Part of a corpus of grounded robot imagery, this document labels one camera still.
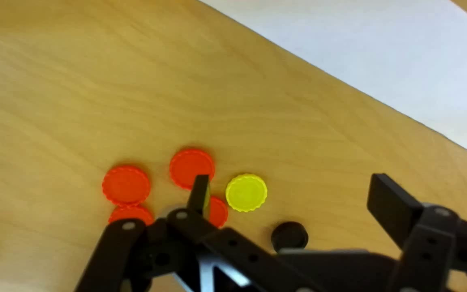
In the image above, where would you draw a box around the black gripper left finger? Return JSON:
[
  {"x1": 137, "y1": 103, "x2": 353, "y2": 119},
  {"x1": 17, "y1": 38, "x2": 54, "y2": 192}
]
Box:
[{"x1": 74, "y1": 174, "x2": 320, "y2": 292}]

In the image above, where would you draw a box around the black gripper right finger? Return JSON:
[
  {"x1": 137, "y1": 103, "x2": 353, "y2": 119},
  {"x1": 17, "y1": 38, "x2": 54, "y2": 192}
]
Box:
[{"x1": 366, "y1": 173, "x2": 467, "y2": 292}]

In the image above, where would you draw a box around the yellow game disc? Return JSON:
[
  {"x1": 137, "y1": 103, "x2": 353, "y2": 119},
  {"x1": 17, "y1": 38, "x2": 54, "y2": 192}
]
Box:
[{"x1": 223, "y1": 173, "x2": 270, "y2": 215}]

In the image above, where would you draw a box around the orange game disc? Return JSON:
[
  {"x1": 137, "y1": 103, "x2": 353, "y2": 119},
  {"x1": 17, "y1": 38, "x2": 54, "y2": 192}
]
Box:
[
  {"x1": 205, "y1": 195, "x2": 229, "y2": 231},
  {"x1": 106, "y1": 203, "x2": 155, "y2": 228},
  {"x1": 100, "y1": 164, "x2": 153, "y2": 208},
  {"x1": 166, "y1": 148, "x2": 217, "y2": 192}
]

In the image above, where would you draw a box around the black game disc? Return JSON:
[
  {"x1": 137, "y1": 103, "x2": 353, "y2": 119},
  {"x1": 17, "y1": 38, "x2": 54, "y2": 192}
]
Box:
[{"x1": 270, "y1": 220, "x2": 309, "y2": 254}]

